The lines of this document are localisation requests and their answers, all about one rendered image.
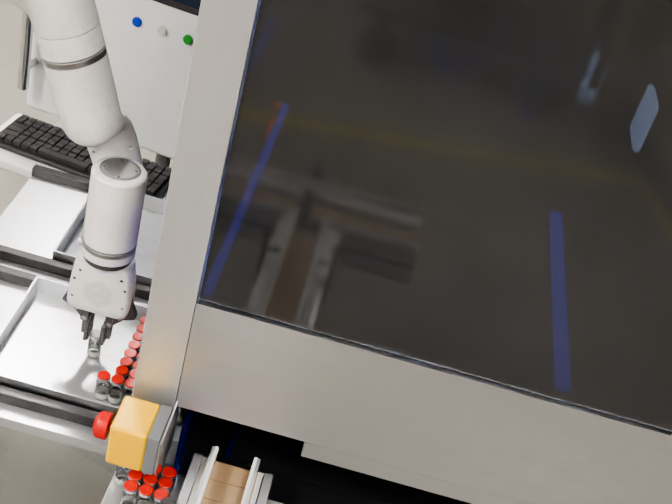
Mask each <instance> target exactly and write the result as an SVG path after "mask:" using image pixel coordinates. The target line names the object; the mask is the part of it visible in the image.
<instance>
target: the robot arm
mask: <svg viewBox="0 0 672 504"><path fill-rule="evenodd" d="M8 1H9V2H11V3H12V4H14V5H15V6H17V7H18V8H20V9H22V10H23V11H24V12H25V13H26V14H27V15H28V17H29V18H30V21H31V24H32V27H33V31H34V34H35V38H36V41H37V45H38V48H39V52H40V55H41V59H42V62H43V66H44V69H45V73H46V76H47V80H48V83H49V86H50V90H51V93H52V96H53V100H54V103H55V106H56V110H57V113H58V116H59V120H60V122H61V125H62V128H63V130H64V132H65V133H66V135H67V136H68V137H69V139H71V140H72V141H73V142H75V143H76V144H78V145H81V146H84V147H87V149H88V151H89V154H90V157H91V160H92V164H93V166H92V168H91V176H90V184H89V191H88V199H87V207H86V214H85V222H84V230H83V236H80V237H79V239H78V244H80V245H81V246H82V248H81V250H80V251H79V252H78V254H77V257H76V259H75V262H74V266H73V270H72V274H71V278H70V283H69V287H68V290H67V291H66V293H65V294H64V296H63V298H62V299H63V300H64V301H65V302H67V303H68V304H70V305H71V306H73V307H74V309H75V310H76V311H77V312H78V313H79V315H80V319H81V320H82V325H81V332H83V340H85V341H86V340H88V338H89V336H90V331H91V330H93V324H94V317H95V314H94V313H96V314H100V315H103V316H106V319H105V321H104V323H103V325H102V326H101V331H100V338H99V344H100V345H102V346H103V344H104V342H105V340H106V339H108V340H109V339H110V337H111V334H112V329H113V325H115V324H117V323H119V322H121V321H123V320H125V321H127V320H135V319H136V317H137V315H138V313H137V310H136V307H135V304H134V297H135V289H136V263H135V258H134V257H135V253H136V247H137V241H138V235H139V229H140V223H141V216H142V210H143V204H144V198H145V192H146V186H147V180H148V173H147V171H146V169H145V168H144V167H143V162H142V157H141V152H140V147H139V143H138V138H137V135H136V131H135V128H134V125H133V123H132V121H131V119H130V118H129V116H128V115H127V114H126V113H125V112H123V111H122V110H121V108H120V104H119V100H118V95H117V91H116V86H115V82H114V78H113V73H112V69H111V65H110V60H109V56H108V52H107V48H106V44H105V40H104V36H103V32H102V27H101V23H100V19H99V15H98V11H97V7H96V3H95V0H8Z"/></svg>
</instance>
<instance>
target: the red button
mask: <svg viewBox="0 0 672 504"><path fill-rule="evenodd" d="M113 417H114V414H113V413H112V412H108V411H105V410H104V411H100V412H99V414H98V415H97V416H96V418H95V420H94V424H93V428H92V430H93V435H94V436H95V437H96V438H99V439H102V440H105V439H106V438H107V437H108V434H109V432H110V426H111V425H112V422H113Z"/></svg>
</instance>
